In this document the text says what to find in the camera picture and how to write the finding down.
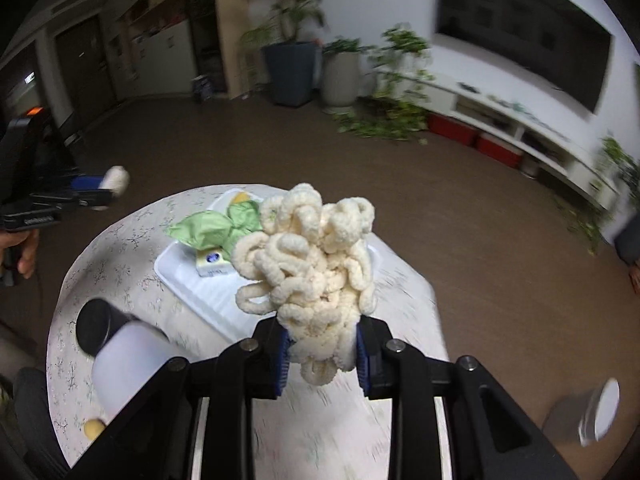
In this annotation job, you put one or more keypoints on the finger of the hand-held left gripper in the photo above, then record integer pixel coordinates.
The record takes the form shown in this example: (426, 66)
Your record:
(87, 182)
(85, 202)

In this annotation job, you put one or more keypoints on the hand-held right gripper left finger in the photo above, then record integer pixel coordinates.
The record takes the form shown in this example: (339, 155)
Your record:
(282, 360)

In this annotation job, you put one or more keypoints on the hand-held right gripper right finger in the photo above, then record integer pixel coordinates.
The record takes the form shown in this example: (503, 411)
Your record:
(362, 365)

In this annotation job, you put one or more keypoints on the cream round puff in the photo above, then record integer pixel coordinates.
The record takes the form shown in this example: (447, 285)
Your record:
(117, 182)

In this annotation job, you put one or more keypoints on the cream chenille duster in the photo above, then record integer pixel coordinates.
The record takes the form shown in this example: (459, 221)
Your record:
(310, 270)

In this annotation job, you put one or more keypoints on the white plastic tray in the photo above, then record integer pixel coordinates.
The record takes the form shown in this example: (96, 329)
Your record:
(200, 292)

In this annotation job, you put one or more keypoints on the green cloth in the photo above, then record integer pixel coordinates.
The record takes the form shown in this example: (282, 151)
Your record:
(200, 227)

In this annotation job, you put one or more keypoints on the yellow round sponge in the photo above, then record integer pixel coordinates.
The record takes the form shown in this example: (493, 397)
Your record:
(242, 198)
(93, 429)

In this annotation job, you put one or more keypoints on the person's left hand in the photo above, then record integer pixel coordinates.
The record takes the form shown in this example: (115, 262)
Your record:
(27, 255)

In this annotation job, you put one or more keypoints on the black cylinder container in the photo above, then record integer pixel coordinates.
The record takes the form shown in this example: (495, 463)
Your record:
(95, 327)

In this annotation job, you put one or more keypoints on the blue box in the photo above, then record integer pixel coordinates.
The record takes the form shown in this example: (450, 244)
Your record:
(202, 87)

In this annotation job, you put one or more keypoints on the translucent plastic container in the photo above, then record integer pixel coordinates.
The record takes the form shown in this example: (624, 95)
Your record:
(130, 365)

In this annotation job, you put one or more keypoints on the grey fabric chair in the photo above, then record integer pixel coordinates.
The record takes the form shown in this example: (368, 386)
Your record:
(30, 410)

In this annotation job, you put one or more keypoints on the grey trash can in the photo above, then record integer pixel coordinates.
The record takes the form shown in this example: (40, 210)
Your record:
(575, 415)

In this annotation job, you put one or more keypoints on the tall plant in blue pot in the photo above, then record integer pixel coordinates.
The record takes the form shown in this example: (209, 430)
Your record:
(290, 72)

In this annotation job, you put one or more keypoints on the red storage box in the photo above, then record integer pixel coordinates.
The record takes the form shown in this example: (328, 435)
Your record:
(499, 150)
(452, 129)

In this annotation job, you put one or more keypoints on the trailing vine plant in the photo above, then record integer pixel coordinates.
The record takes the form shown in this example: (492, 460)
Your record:
(400, 115)

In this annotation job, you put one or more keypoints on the small white pot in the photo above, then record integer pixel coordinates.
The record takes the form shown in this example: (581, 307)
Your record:
(530, 167)

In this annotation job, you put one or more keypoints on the vines on floor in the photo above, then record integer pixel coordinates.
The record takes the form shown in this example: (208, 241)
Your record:
(585, 225)

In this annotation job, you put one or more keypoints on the plant in ribbed grey pot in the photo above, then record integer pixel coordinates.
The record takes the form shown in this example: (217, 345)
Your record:
(341, 80)

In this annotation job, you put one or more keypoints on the large-leaf plant in dark pot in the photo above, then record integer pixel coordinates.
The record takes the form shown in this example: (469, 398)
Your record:
(627, 245)

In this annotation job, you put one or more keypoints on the white television cabinet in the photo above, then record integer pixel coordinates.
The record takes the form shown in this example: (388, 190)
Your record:
(500, 105)

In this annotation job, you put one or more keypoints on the hanging plant on cabinet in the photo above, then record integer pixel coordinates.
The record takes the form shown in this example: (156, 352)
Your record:
(617, 160)

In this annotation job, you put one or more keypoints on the wall cabinets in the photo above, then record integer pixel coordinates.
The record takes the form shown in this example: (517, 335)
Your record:
(150, 35)

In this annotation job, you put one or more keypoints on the wall television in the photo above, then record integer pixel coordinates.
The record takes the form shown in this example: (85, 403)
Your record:
(520, 30)

